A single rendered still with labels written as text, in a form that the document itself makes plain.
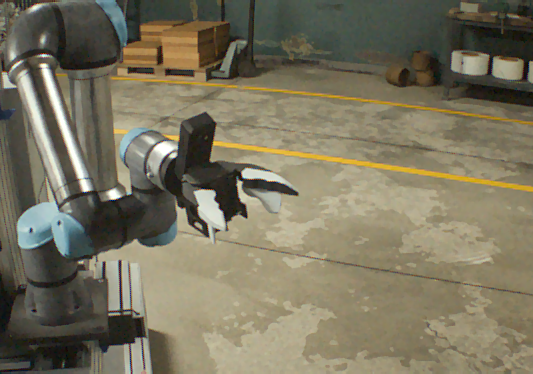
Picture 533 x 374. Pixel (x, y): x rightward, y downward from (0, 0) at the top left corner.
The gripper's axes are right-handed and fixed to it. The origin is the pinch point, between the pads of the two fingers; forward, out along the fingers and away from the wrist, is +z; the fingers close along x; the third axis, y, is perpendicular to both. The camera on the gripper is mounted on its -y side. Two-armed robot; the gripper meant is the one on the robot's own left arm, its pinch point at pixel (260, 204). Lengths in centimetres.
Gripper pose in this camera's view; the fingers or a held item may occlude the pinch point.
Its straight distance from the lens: 77.5
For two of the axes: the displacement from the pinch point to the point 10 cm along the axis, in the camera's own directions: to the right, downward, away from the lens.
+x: -7.8, 3.7, -5.1
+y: 1.0, 8.8, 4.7
